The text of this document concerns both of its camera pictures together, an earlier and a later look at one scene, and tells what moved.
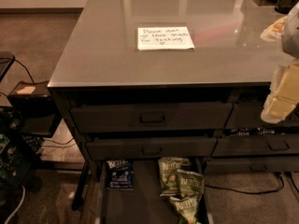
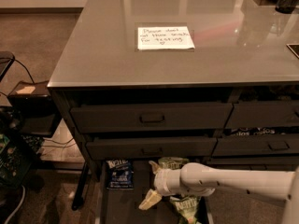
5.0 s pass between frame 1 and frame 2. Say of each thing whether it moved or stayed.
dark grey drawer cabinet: stayed
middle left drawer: stayed
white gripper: moved
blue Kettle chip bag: stayed
